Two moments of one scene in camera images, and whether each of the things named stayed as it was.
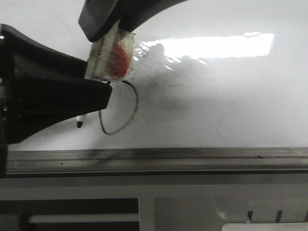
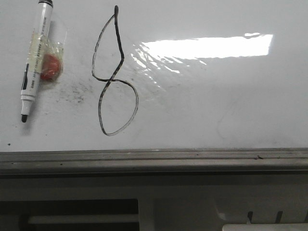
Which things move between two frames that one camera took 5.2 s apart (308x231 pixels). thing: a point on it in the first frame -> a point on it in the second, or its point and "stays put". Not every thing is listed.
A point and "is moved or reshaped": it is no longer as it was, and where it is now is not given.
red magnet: (118, 63) is moved or reshaped
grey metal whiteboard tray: (193, 162) stays put
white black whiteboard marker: (97, 67) -> (32, 69)
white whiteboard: (207, 73) stays put
